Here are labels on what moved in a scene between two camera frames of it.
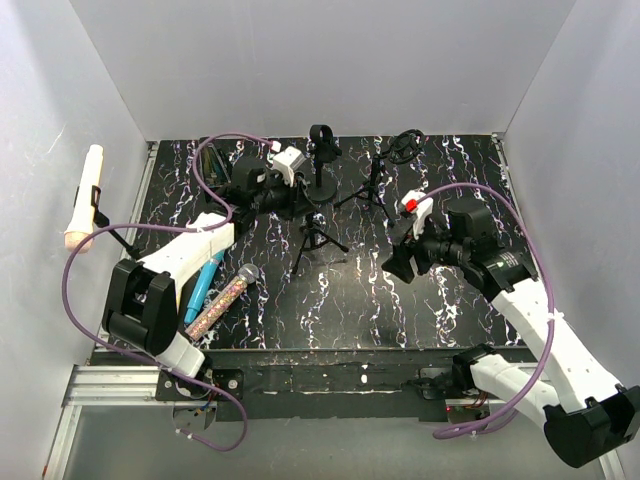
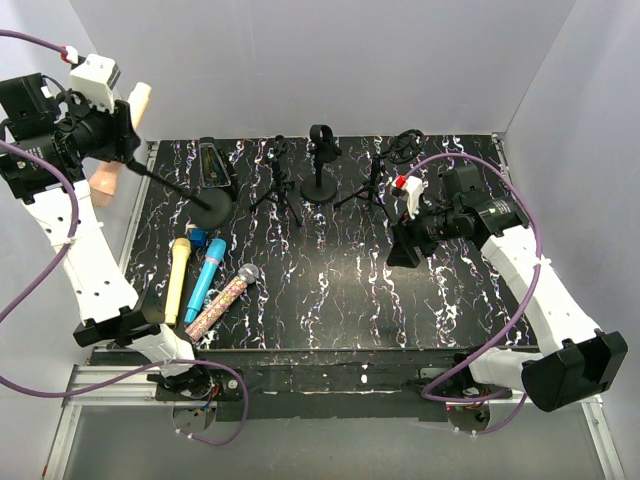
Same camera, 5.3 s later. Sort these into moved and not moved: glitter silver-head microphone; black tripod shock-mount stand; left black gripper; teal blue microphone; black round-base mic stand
Moved: left black gripper
Not moved: teal blue microphone; black tripod shock-mount stand; black round-base mic stand; glitter silver-head microphone
